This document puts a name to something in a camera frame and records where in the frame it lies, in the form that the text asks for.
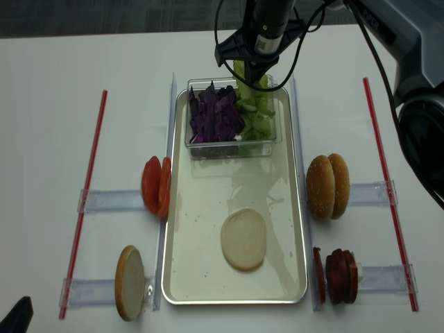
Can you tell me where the black left gripper tip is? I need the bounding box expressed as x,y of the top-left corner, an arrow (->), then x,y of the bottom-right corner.
0,296 -> 34,333

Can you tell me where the metal serving tray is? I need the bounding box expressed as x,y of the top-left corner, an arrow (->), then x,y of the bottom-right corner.
162,89 -> 307,305

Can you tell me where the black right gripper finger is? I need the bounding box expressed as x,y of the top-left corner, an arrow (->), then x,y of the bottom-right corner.
245,59 -> 278,90

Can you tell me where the upright bun half left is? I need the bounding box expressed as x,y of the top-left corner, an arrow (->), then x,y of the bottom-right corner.
114,245 -> 145,322

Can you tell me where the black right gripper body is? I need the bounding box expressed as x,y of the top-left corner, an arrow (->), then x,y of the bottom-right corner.
215,0 -> 307,68

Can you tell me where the clear bun pusher track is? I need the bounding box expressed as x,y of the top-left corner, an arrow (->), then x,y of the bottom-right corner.
348,181 -> 398,207

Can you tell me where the white patty pusher block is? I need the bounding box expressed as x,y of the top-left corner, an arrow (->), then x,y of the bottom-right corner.
356,263 -> 364,282

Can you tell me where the sesame bun top left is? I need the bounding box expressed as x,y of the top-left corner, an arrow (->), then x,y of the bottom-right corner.
305,155 -> 335,221

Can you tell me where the left red strip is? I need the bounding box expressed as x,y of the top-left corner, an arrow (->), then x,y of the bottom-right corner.
58,89 -> 108,321

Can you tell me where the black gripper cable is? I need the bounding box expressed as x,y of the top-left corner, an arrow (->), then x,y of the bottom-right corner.
213,0 -> 339,92

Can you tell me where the green lettuce pile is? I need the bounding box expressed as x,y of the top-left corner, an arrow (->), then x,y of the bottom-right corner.
235,98 -> 276,157

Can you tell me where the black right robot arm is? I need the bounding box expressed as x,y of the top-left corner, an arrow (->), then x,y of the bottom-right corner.
214,1 -> 443,205

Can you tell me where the clear left bun track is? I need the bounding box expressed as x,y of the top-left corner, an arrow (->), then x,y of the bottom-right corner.
59,277 -> 160,311

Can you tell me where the tomato slice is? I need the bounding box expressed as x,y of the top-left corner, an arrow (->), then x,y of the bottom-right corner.
141,156 -> 162,214
157,157 -> 171,219

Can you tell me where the sesame bun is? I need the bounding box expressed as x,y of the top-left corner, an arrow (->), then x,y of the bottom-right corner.
328,153 -> 350,220
305,155 -> 335,221

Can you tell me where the right tomato slice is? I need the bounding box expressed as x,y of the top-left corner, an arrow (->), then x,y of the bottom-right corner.
157,157 -> 171,219

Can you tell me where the green lettuce leaf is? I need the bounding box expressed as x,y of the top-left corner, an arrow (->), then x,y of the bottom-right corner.
233,60 -> 268,99

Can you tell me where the brown meat patty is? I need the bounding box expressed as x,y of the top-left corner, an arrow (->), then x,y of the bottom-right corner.
325,248 -> 349,305
343,250 -> 358,304

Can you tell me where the left tomato slice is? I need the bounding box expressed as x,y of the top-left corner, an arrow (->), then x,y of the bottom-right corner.
141,156 -> 162,214

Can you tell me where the clear patty pusher track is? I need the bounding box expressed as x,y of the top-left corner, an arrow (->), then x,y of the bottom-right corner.
358,265 -> 418,294

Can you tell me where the purple cabbage pile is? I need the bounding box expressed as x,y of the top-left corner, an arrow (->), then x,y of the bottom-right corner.
189,82 -> 242,144

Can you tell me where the right red strip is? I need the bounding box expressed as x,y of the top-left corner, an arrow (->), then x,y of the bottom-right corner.
362,77 -> 419,312

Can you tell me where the clear plastic vegetable container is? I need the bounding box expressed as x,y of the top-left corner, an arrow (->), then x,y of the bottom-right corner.
185,78 -> 282,160

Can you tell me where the thin red meat slice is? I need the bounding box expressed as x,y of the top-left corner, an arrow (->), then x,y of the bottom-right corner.
313,247 -> 325,305

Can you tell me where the clear tomato pusher track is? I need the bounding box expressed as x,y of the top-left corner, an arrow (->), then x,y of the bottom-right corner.
77,189 -> 146,214

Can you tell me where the red strip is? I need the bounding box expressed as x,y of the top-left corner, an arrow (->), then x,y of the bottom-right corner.
58,89 -> 108,321
362,77 -> 419,312

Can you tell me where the sesame bun top right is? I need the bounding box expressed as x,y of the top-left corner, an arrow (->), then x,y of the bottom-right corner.
328,153 -> 350,220

